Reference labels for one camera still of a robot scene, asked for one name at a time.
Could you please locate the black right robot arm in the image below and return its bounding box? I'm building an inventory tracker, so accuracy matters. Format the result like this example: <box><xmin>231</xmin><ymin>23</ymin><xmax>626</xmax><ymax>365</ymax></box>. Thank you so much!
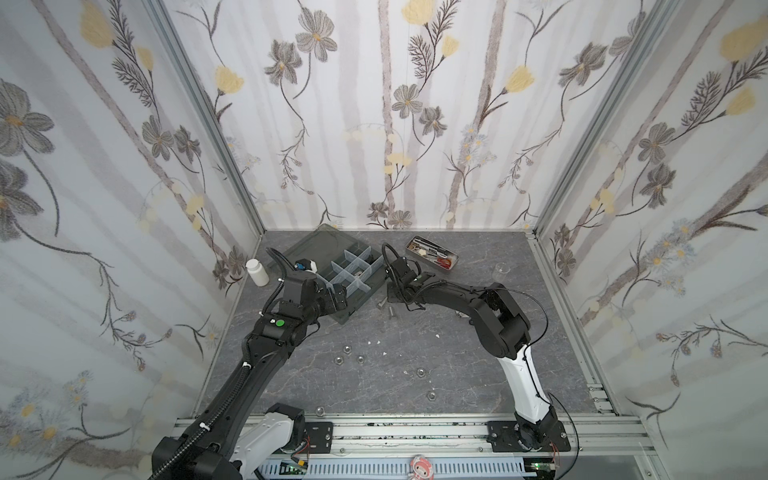
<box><xmin>381</xmin><ymin>242</ymin><xmax>562</xmax><ymax>451</ymax></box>

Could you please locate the clear plastic measuring beaker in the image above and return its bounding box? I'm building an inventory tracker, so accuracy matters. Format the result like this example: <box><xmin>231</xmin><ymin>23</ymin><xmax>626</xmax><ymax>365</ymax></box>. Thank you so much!
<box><xmin>492</xmin><ymin>263</ymin><xmax>511</xmax><ymax>284</ymax></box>

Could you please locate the white plastic bottle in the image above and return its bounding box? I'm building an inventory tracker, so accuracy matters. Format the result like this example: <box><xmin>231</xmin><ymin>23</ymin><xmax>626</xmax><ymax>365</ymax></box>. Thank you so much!
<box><xmin>245</xmin><ymin>258</ymin><xmax>270</xmax><ymax>287</ymax></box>

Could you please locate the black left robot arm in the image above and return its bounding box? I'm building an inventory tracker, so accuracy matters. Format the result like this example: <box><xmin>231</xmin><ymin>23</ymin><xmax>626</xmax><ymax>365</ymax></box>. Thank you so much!
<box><xmin>151</xmin><ymin>248</ymin><xmax>347</xmax><ymax>479</ymax></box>

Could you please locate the pink figurine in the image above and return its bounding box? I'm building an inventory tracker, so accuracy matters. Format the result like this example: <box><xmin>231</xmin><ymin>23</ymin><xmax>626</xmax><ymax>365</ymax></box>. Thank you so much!
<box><xmin>408</xmin><ymin>455</ymin><xmax>435</xmax><ymax>480</ymax></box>

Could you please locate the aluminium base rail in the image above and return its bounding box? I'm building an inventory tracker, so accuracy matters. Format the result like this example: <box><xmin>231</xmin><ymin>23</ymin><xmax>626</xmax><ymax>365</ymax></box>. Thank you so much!
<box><xmin>161</xmin><ymin>412</ymin><xmax>661</xmax><ymax>480</ymax></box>

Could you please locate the green compartment organizer box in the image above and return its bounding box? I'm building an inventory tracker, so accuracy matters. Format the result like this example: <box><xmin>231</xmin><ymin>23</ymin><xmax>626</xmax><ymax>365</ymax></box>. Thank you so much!
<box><xmin>283</xmin><ymin>224</ymin><xmax>387</xmax><ymax>325</ymax></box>

